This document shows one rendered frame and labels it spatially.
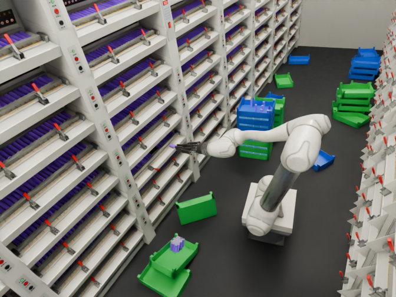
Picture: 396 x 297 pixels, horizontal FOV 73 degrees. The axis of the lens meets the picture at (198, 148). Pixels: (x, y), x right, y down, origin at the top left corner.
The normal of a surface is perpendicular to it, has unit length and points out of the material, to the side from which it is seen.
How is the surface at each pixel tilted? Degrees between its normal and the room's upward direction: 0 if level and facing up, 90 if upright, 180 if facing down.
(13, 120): 17
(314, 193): 0
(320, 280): 0
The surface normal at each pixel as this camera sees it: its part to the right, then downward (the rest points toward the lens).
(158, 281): -0.13, -0.77
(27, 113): 0.12, -0.67
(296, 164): -0.43, 0.56
